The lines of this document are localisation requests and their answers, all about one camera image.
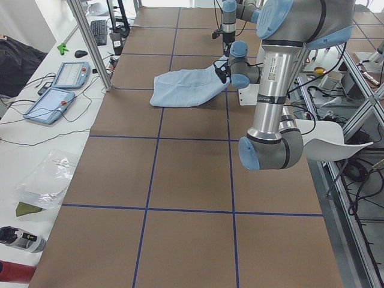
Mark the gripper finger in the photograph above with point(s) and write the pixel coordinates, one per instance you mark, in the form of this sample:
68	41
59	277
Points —
226	49

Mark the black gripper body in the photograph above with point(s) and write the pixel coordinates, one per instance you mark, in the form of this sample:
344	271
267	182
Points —
222	78
227	38

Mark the light blue button shirt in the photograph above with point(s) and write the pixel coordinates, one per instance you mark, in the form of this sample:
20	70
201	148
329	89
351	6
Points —
187	88

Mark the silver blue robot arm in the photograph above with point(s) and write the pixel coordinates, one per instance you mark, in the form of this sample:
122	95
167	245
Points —
232	10
284	28

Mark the black keyboard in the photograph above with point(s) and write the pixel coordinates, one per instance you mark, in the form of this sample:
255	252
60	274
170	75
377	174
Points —
99	31

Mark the black computer mouse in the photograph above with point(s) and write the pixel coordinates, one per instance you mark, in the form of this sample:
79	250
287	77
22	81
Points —
80	53

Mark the upper teach pendant tablet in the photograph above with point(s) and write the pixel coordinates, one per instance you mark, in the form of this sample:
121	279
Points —
71	75

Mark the teach pendant tablet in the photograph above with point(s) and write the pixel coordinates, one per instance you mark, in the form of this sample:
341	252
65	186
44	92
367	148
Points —
50	106
71	75

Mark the green plastic tool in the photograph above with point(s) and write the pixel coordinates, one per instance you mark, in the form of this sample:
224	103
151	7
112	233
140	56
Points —
62	49

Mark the lower teach pendant tablet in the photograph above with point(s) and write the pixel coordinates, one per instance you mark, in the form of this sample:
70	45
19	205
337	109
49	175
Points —
50	106

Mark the clear plastic bag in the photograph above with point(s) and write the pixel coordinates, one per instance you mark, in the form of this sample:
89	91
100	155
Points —
45	186

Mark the olive green cloth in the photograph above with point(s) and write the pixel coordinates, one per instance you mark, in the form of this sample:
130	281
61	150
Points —
25	209

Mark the grey black bottle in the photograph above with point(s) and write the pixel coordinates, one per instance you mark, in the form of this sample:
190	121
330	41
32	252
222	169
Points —
22	240

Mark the red object at edge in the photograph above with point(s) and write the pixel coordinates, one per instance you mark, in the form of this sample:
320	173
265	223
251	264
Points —
16	273

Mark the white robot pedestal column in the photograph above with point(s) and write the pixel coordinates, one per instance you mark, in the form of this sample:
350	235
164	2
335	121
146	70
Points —
249	96

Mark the aluminium frame post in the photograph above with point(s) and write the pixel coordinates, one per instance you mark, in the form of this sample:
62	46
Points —
82	22

